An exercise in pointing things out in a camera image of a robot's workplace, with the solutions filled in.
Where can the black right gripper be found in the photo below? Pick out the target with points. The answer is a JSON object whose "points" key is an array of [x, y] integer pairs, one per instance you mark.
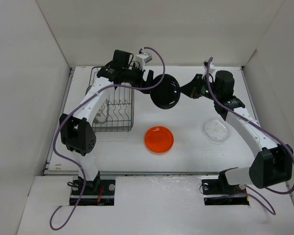
{"points": [[191, 89]]}

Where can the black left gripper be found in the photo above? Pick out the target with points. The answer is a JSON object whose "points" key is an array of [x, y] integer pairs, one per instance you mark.
{"points": [[142, 84]]}

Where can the black small plate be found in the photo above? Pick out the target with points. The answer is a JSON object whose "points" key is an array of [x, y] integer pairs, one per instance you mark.
{"points": [[167, 94]]}

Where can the white plate red characters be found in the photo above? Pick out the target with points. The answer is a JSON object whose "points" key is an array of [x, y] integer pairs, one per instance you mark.
{"points": [[103, 113]]}

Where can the orange plate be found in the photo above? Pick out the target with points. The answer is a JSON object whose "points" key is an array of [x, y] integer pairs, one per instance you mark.
{"points": [[159, 140]]}

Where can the green rimmed white plate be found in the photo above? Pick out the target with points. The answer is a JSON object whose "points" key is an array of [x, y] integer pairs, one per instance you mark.
{"points": [[95, 120]]}

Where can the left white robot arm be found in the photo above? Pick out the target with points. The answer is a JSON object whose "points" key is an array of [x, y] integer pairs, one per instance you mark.
{"points": [[77, 127]]}

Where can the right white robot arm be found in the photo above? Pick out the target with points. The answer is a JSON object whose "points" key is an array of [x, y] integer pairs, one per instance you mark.
{"points": [[272, 164]]}

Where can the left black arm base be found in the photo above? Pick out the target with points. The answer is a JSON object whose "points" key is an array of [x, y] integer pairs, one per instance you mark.
{"points": [[103, 194]]}

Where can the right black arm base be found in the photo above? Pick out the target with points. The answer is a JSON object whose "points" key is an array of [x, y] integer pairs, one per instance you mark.
{"points": [[217, 195]]}

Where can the clear plastic dish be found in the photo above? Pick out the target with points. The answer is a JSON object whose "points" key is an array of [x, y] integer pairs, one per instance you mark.
{"points": [[216, 130]]}

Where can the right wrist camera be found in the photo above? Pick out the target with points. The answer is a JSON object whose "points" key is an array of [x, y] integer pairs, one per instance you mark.
{"points": [[209, 67]]}

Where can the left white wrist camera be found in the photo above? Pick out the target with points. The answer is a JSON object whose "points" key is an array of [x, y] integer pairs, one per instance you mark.
{"points": [[142, 58]]}

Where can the grey wire dish rack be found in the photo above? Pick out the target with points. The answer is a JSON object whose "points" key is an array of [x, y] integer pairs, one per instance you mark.
{"points": [[121, 112]]}

